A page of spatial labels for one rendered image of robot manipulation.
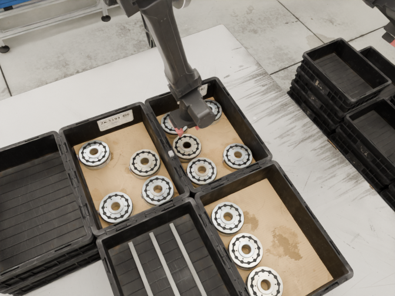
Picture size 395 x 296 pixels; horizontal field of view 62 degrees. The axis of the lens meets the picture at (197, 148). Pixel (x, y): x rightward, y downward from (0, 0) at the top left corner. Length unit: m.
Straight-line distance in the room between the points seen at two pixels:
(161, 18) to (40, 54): 2.32
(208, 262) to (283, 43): 2.25
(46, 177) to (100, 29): 1.96
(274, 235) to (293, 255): 0.08
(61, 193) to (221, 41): 1.08
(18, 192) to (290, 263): 0.89
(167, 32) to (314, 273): 0.80
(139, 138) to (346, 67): 1.39
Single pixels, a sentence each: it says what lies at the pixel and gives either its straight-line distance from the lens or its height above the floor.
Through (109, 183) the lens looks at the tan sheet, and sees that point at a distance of 1.14.
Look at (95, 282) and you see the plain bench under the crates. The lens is 1.19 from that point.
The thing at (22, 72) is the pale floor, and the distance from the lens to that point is 2.81.
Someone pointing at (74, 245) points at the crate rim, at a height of 0.93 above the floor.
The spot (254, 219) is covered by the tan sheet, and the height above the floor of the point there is 0.83.
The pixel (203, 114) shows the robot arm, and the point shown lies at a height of 1.16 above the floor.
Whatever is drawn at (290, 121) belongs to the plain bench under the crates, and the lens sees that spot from 1.50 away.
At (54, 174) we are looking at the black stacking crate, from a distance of 1.21.
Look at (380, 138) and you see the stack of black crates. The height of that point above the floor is 0.38.
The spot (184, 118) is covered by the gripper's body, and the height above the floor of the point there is 1.05.
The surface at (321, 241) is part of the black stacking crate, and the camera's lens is 1.07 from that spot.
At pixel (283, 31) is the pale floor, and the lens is 3.09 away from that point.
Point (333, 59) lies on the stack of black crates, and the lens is 2.20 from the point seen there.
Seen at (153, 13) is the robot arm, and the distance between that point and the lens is 0.60.
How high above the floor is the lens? 1.84
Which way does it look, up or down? 58 degrees down
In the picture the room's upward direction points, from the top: 6 degrees clockwise
